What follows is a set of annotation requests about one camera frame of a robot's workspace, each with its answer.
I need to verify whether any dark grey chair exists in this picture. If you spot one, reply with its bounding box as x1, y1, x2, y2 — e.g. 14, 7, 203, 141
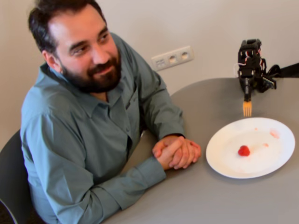
0, 129, 45, 224

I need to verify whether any red strawberry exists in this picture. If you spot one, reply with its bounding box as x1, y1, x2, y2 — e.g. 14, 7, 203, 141
237, 145, 251, 157

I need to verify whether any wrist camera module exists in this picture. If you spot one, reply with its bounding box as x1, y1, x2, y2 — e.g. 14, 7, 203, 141
263, 78, 278, 90

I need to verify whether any white wall socket strip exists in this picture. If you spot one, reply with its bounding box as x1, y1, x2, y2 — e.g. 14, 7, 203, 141
150, 45, 195, 71

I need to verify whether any thin white cable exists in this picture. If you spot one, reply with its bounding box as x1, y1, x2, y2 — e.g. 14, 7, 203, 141
232, 62, 244, 77

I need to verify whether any person's left hand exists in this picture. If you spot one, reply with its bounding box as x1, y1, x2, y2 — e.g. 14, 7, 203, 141
163, 136, 202, 170

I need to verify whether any person's right hand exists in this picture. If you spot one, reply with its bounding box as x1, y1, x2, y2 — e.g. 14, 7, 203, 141
152, 140, 179, 171

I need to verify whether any right forearm in green sleeve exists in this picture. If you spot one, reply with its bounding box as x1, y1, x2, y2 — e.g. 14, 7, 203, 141
86, 155, 168, 224

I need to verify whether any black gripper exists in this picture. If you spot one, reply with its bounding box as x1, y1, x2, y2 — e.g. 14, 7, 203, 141
239, 68, 258, 103

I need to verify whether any black flat bar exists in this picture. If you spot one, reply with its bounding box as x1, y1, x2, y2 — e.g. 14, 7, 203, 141
279, 62, 299, 79

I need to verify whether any white round plate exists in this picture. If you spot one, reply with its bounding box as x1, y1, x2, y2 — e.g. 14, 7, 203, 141
205, 117, 296, 180

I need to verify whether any bearded man in green shirt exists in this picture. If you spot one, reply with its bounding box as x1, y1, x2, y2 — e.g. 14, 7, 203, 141
20, 0, 187, 224

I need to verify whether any left forearm in green sleeve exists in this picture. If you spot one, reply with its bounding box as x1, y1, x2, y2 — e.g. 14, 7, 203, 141
142, 102, 187, 141

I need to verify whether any orange plastic fork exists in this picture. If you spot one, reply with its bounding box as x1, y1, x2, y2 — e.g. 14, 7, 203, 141
242, 100, 253, 117

